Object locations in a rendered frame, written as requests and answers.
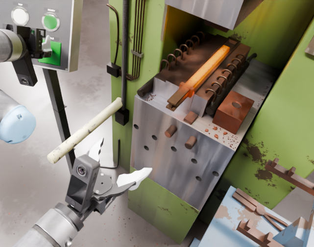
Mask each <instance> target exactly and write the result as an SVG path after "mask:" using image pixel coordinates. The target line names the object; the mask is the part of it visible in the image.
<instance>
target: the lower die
mask: <svg viewBox="0 0 314 247"><path fill-rule="evenodd" d="M229 39H231V40H233V41H236V42H237V43H236V44H235V45H234V46H233V47H232V48H231V49H230V50H229V51H228V52H227V53H226V54H225V56H224V57H223V58H222V59H221V60H220V61H219V62H218V63H217V64H216V65H215V66H214V67H213V68H212V70H211V71H210V72H209V73H208V74H207V75H206V76H205V77H204V78H203V79H202V80H201V81H200V82H199V84H198V85H197V86H196V87H195V88H194V91H193V95H192V97H191V98H189V97H187V98H186V99H185V100H184V101H183V102H182V103H181V104H180V106H181V107H183V108H185V109H187V110H189V111H192V112H194V113H196V114H197V115H198V116H200V117H203V115H204V114H205V113H206V110H205V109H206V107H207V106H208V105H209V104H210V102H211V101H212V100H213V98H214V93H213V92H212V91H208V92H207V93H205V91H206V90H207V89H209V88H211V89H213V90H215V91H216V93H218V92H219V90H220V86H219V85H217V84H214V85H213V86H211V84H212V83H213V82H215V81H217V82H219V83H220V84H221V85H222V87H223V86H224V84H225V79H224V78H222V77H220V78H219V80H217V77H218V76H219V75H223V76H225V77H227V79H228V80H229V77H230V73H229V72H224V73H223V74H222V71H223V70H224V69H229V70H230V71H231V72H232V73H234V71H235V67H234V66H229V68H227V65H228V64H230V63H233V64H235V65H236V66H237V68H238V66H239V64H240V63H239V61H238V60H235V61H234V62H231V61H232V59H234V58H238V59H240V60H241V62H243V56H242V55H239V56H238V57H236V55H237V54H238V53H243V54H244V55H245V56H246V58H247V56H248V54H249V51H250V49H251V47H249V46H247V45H244V44H242V43H241V41H239V40H237V39H235V38H232V37H230V36H229V37H228V38H226V37H223V36H221V35H218V34H217V35H216V36H215V35H212V34H210V33H208V32H207V33H206V34H205V38H204V41H202V37H201V38H200V42H199V45H197V41H196V42H195V44H194V49H193V50H192V46H190V47H189V53H188V54H186V52H187V50H186V51H184V52H183V59H182V60H181V59H180V58H181V55H180V56H179V57H177V63H176V65H175V64H174V62H175V60H174V61H173V62H171V64H170V70H169V71H168V66H167V67H165V68H164V69H163V70H162V71H161V72H159V73H158V74H157V75H156V76H155V77H154V83H153V90H152V91H153V92H154V93H156V94H158V95H160V96H162V97H164V98H166V99H169V98H170V97H171V96H172V95H173V94H174V93H175V92H176V91H177V90H178V89H179V85H180V83H181V82H184V83H186V82H187V81H188V80H189V79H190V78H191V77H192V76H193V75H194V74H195V73H196V72H197V71H198V70H199V69H200V68H201V67H202V66H203V65H204V64H205V63H206V62H207V61H208V60H209V59H210V58H211V57H212V56H213V55H214V54H215V53H216V52H217V51H218V50H219V49H220V48H221V47H222V46H223V45H224V44H225V43H226V42H227V41H228V40H229Z"/></svg>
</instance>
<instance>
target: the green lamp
mask: <svg viewBox="0 0 314 247"><path fill-rule="evenodd" d="M44 24H45V26H46V27H47V28H48V29H55V28H56V27H57V19H56V17H55V16H53V15H51V14H48V15H46V16H45V18H44Z"/></svg>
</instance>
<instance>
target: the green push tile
mask: <svg viewBox="0 0 314 247"><path fill-rule="evenodd" d="M50 44H51V49H52V55H51V57H46V58H43V59H38V61H39V62H42V63H47V64H52V65H57V66H60V61H61V44H62V43H60V42H55V41H50Z"/></svg>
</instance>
